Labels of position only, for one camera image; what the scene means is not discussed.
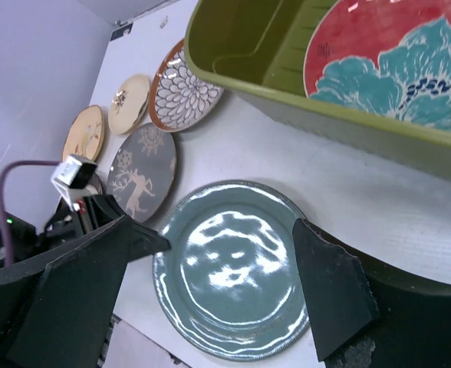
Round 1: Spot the white petal pattern brown-rim plate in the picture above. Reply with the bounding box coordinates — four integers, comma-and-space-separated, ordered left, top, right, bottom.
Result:
148, 40, 224, 133

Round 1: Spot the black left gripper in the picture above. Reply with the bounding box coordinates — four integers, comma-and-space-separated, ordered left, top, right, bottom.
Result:
0, 195, 125, 268

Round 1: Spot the tan bird branch plate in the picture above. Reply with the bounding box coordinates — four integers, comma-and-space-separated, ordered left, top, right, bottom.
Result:
62, 105, 106, 161

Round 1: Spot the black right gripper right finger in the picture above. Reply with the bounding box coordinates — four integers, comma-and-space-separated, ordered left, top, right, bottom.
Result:
292, 218, 451, 367

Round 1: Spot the cream small insect plate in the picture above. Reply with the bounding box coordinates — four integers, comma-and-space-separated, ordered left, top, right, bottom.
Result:
108, 74, 150, 135

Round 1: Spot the plain teal blue plate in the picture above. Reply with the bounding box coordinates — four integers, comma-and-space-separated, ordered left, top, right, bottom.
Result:
153, 180, 310, 362

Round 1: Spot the grey reindeer snowflake plate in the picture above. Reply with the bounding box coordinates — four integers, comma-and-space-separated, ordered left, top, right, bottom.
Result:
106, 123, 176, 223

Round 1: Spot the small white crumpled scrap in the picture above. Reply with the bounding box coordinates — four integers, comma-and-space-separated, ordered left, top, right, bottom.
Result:
160, 17, 168, 28

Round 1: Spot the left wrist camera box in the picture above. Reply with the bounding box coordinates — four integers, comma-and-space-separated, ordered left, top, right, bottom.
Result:
51, 154, 97, 211

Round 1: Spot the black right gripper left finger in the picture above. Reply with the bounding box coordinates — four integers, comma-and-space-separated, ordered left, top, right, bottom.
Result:
0, 215, 170, 367

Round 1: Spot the red teal floral plate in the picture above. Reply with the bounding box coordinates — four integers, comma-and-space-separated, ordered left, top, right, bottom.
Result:
303, 1, 451, 132

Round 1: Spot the olive green plastic bin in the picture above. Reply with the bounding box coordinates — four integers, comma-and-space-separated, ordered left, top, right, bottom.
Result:
185, 1, 451, 181

